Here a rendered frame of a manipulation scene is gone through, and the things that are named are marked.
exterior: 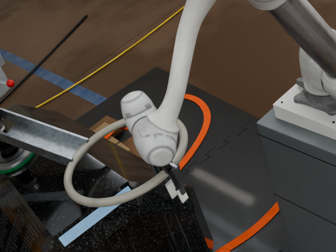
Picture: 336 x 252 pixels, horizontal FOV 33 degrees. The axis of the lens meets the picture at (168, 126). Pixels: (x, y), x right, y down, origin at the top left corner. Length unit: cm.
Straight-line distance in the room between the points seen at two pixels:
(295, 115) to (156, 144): 72
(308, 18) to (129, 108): 58
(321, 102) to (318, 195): 38
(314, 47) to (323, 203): 78
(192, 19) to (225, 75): 237
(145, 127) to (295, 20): 51
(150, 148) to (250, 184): 159
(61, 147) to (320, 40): 111
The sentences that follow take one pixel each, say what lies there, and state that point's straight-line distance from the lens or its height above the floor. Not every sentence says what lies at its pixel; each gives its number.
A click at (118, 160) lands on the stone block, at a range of 240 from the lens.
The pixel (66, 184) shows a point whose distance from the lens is 210.
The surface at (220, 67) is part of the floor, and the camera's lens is 413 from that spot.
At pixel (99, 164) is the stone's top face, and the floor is 83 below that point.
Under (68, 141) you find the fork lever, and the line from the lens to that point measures 232.
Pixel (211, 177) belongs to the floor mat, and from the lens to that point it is 324.
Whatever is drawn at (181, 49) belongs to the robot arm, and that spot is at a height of 138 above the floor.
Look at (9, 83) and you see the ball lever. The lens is 232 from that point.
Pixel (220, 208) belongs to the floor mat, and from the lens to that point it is 305.
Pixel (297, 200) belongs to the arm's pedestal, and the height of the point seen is 43.
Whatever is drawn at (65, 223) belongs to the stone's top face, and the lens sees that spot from 211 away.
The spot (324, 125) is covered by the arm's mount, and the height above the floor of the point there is 85.
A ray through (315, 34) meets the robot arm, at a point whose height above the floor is 131.
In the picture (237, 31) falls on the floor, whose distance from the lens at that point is 451.
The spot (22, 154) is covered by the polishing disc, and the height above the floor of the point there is 85.
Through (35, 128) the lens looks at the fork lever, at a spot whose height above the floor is 96.
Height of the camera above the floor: 218
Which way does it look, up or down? 36 degrees down
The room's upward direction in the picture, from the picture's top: 21 degrees counter-clockwise
